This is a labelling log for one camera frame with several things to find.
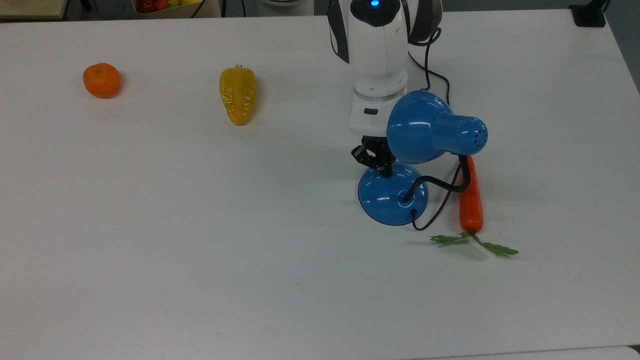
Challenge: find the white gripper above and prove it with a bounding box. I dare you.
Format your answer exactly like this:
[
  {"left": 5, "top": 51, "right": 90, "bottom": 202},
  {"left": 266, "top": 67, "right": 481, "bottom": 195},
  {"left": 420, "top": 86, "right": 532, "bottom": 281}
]
[{"left": 348, "top": 93, "right": 401, "bottom": 179}]

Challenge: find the blue desk lamp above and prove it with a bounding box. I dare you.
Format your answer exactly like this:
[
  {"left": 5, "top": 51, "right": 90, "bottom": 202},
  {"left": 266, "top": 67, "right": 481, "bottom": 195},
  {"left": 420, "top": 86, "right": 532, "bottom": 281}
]
[{"left": 357, "top": 89, "right": 489, "bottom": 227}]

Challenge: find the orange toy carrot with leaves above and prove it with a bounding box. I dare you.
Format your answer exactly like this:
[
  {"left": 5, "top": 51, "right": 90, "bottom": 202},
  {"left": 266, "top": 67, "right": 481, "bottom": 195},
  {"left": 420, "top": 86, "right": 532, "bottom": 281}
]
[{"left": 430, "top": 155, "right": 520, "bottom": 258}]

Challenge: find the yellow toy starfruit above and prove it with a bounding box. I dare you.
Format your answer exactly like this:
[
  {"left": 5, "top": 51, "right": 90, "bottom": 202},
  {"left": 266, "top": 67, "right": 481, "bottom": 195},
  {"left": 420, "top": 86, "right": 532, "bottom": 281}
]
[{"left": 219, "top": 64, "right": 257, "bottom": 126}]

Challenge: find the bowl of toy fruit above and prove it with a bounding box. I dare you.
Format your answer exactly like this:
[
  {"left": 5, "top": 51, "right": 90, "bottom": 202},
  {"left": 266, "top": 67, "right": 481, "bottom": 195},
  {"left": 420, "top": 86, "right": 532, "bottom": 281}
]
[{"left": 131, "top": 0, "right": 222, "bottom": 19}]

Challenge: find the black corner clamp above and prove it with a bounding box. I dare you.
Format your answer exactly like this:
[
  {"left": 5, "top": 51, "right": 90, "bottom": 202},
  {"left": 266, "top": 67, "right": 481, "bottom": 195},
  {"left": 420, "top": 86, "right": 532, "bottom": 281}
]
[{"left": 569, "top": 0, "right": 610, "bottom": 28}]

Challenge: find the orange toy tangerine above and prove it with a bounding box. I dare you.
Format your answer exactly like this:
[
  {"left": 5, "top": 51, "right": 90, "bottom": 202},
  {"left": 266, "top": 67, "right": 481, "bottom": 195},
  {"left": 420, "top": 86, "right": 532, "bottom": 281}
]
[{"left": 82, "top": 62, "right": 122, "bottom": 99}]

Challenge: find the wooden board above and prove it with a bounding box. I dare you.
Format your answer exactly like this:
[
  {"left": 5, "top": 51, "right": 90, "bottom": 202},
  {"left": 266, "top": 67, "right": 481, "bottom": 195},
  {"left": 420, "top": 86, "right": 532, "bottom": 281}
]
[{"left": 0, "top": 0, "right": 69, "bottom": 21}]

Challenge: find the dark lamp power cable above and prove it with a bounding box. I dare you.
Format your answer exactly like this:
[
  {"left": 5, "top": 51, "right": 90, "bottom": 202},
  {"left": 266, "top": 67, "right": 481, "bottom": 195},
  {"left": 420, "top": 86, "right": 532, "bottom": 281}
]
[{"left": 406, "top": 50, "right": 463, "bottom": 232}]

